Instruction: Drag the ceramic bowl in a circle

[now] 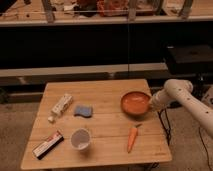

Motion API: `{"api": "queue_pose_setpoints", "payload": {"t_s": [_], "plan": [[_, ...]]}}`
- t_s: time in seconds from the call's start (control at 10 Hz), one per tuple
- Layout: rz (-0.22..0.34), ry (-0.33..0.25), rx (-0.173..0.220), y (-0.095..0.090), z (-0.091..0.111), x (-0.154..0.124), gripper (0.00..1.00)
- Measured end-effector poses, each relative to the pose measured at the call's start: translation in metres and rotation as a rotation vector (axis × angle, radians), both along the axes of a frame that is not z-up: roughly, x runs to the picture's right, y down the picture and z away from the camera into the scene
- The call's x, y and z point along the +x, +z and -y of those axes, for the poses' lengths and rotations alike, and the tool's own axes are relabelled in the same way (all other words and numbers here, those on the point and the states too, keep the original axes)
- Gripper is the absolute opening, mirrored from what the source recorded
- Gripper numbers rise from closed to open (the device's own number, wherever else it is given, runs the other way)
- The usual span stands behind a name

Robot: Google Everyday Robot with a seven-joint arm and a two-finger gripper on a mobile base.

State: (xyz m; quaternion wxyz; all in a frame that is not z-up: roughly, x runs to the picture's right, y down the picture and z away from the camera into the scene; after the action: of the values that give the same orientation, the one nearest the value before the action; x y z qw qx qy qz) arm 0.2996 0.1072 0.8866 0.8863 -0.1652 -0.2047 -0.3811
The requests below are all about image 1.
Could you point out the blue sponge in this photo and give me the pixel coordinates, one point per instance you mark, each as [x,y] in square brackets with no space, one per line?
[84,111]

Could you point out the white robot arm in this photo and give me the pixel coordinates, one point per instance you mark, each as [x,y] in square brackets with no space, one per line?
[181,91]

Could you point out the red black toothpaste box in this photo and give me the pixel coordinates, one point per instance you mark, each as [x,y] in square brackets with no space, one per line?
[47,145]

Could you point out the red object on shelf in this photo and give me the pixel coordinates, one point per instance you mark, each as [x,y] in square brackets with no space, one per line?
[112,7]

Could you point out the orange carrot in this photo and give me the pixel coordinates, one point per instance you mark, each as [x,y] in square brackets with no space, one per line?
[132,137]

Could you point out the orange ceramic bowl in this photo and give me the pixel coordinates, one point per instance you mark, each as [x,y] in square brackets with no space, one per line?
[135,103]

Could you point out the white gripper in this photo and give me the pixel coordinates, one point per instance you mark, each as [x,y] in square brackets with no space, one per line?
[155,103]

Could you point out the white plastic cup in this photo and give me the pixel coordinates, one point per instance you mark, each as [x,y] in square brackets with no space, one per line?
[81,139]

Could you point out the white toothpaste tube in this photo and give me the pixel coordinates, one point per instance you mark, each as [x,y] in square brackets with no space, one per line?
[60,107]

